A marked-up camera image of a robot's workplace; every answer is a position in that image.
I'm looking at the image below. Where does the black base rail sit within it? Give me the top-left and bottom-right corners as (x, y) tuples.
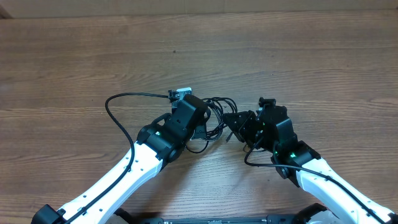
(132, 215), (295, 224)

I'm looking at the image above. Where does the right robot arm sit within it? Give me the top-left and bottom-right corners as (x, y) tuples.
(223, 98), (397, 223)

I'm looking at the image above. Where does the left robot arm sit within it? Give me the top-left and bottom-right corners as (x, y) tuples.
(32, 95), (208, 223)

